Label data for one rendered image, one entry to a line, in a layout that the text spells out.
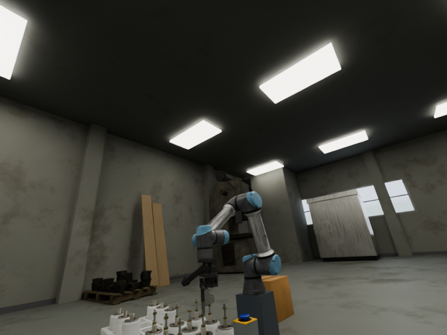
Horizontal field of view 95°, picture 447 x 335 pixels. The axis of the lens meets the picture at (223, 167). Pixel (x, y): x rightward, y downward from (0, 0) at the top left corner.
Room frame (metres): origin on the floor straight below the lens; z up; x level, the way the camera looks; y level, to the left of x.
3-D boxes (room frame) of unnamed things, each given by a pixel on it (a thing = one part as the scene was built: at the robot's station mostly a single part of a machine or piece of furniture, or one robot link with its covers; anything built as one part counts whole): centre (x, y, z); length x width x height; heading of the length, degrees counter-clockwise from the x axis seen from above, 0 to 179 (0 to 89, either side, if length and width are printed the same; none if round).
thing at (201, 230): (1.06, 0.12, 0.64); 0.09 x 0.08 x 0.11; 139
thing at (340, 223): (6.73, -3.53, 0.94); 1.47 x 1.13 x 1.89; 52
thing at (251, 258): (1.55, -0.14, 0.47); 0.13 x 0.12 x 0.14; 49
